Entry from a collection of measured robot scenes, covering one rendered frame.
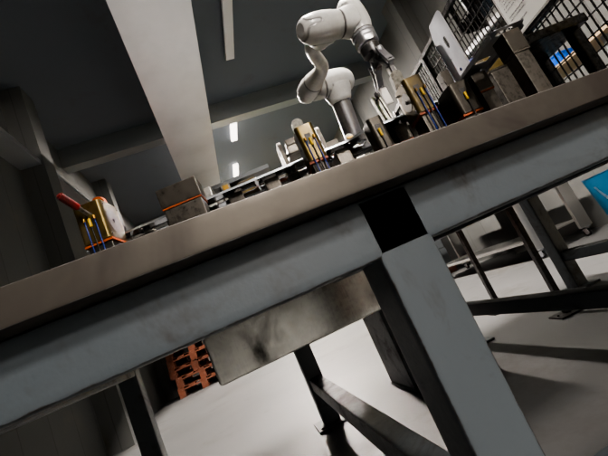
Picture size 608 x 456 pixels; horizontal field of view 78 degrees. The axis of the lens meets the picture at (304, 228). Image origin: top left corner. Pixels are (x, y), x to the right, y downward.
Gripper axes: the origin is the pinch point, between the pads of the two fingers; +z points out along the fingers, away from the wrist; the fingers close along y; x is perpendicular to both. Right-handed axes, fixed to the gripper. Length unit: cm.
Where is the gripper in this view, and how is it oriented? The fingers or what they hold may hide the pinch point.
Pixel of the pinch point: (393, 91)
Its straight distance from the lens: 149.9
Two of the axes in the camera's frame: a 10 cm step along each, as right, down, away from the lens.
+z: 4.0, 9.0, -1.7
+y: 0.1, -2.0, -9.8
